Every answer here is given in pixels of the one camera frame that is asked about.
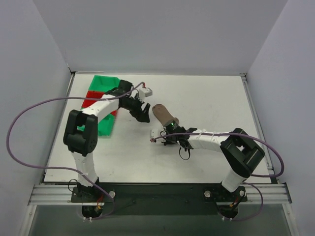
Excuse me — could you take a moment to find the red plastic bin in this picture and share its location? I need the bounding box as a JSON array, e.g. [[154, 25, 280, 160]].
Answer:
[[81, 92, 119, 119]]

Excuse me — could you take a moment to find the tan sock with striped cuff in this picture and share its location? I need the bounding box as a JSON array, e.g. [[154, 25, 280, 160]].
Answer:
[[152, 104, 179, 127]]

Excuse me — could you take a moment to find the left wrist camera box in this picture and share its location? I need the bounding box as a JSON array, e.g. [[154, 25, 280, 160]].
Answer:
[[138, 87, 153, 100]]

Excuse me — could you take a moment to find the green plastic bin far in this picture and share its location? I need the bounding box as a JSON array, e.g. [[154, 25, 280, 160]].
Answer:
[[88, 75, 120, 92]]

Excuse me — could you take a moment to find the green plastic bin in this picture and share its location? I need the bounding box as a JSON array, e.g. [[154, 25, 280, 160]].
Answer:
[[98, 114, 116, 136], [88, 75, 120, 92]]

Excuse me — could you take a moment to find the green plastic bin near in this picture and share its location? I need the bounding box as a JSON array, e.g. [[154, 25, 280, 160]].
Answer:
[[98, 114, 116, 136]]

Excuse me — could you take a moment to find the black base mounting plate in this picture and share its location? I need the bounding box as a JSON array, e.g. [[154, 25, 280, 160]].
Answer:
[[71, 183, 248, 218]]

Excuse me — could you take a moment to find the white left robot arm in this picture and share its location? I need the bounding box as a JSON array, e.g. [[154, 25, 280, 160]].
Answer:
[[63, 80, 153, 202]]

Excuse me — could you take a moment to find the aluminium front frame rail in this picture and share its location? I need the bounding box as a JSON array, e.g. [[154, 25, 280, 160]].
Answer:
[[29, 183, 292, 206]]

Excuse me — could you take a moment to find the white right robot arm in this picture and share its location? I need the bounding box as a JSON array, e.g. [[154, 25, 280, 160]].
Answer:
[[164, 120, 265, 201]]

